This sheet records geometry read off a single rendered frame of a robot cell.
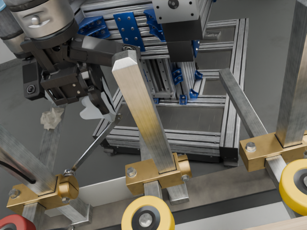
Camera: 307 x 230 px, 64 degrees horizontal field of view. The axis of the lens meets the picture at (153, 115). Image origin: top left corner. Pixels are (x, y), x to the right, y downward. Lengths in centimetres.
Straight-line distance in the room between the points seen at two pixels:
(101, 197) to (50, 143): 19
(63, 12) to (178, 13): 51
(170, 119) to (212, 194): 89
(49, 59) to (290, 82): 38
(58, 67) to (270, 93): 159
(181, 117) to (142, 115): 109
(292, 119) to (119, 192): 42
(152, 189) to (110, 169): 114
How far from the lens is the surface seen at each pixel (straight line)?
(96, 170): 169
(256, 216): 70
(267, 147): 55
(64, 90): 44
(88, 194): 65
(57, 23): 38
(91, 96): 42
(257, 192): 64
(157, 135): 42
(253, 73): 202
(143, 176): 52
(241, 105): 64
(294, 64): 42
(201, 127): 139
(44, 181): 54
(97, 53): 40
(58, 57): 42
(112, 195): 66
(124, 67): 32
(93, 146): 55
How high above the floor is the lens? 128
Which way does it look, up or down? 44 degrees down
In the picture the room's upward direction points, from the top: 21 degrees counter-clockwise
